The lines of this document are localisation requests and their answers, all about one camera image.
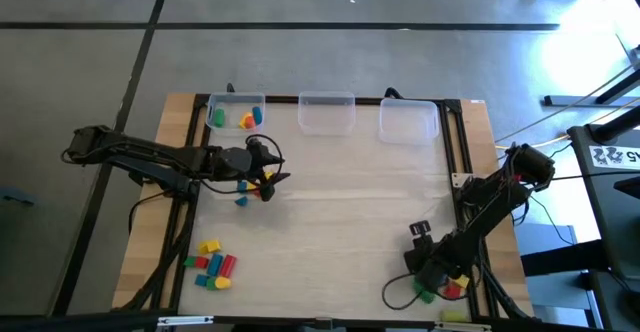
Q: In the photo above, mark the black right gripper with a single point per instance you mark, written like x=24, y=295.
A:
x=430, y=267

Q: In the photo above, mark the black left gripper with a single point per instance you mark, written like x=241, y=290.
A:
x=235, y=162

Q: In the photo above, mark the yellow cube block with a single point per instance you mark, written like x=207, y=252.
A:
x=214, y=245
x=251, y=186
x=461, y=281

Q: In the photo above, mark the red cube block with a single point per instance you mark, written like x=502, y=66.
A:
x=257, y=192
x=452, y=291
x=201, y=262

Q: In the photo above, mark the blue cube block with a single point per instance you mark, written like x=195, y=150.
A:
x=242, y=186
x=201, y=280

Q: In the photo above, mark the red cylinder block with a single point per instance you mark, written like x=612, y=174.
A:
x=251, y=123
x=227, y=266

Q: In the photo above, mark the yellow cylinder block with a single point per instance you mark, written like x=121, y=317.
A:
x=243, y=119
x=223, y=282

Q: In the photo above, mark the blue cylinder block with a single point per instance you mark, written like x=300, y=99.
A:
x=257, y=115
x=215, y=265

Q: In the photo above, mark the light green cylinder block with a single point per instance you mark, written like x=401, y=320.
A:
x=454, y=316

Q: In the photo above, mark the green cube block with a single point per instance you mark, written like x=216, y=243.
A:
x=211, y=285

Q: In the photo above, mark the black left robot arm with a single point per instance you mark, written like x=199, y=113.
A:
x=150, y=154

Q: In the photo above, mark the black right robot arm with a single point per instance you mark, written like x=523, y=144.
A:
x=500, y=199

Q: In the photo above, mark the blue triangular block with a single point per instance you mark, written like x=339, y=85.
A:
x=241, y=201

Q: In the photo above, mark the clear plastic bin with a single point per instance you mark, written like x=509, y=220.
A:
x=409, y=122
x=327, y=114
x=232, y=104

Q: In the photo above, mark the small yellow block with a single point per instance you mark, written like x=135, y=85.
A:
x=203, y=248

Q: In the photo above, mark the small green block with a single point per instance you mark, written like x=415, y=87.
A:
x=189, y=261

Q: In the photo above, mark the black cart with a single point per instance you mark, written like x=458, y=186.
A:
x=615, y=212

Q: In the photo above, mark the black stand base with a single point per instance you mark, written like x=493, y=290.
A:
x=575, y=101

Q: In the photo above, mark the white printed label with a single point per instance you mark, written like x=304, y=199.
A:
x=612, y=156

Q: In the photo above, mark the black rig crossbar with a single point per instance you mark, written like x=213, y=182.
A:
x=75, y=322

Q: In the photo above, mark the silver corner bracket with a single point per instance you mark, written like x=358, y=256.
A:
x=462, y=179

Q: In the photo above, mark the black aluminium table frame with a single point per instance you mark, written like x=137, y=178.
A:
x=367, y=101

